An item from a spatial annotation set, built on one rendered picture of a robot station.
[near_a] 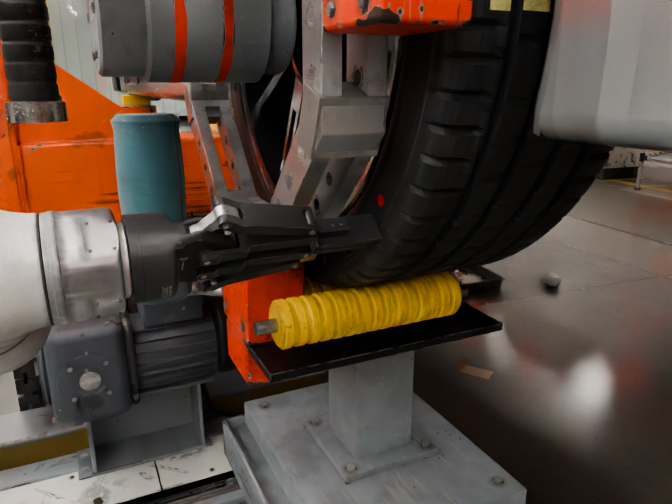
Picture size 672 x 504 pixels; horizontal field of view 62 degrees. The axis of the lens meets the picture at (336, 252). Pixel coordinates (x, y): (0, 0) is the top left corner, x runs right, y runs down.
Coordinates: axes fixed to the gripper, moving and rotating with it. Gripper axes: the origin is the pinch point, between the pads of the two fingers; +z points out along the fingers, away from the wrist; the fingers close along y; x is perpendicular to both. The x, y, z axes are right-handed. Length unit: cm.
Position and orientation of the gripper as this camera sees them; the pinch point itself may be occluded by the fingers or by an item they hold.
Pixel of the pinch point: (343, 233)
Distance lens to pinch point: 55.3
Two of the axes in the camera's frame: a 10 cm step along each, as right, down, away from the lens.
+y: 3.0, -5.0, -8.1
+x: -3.0, -8.6, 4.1
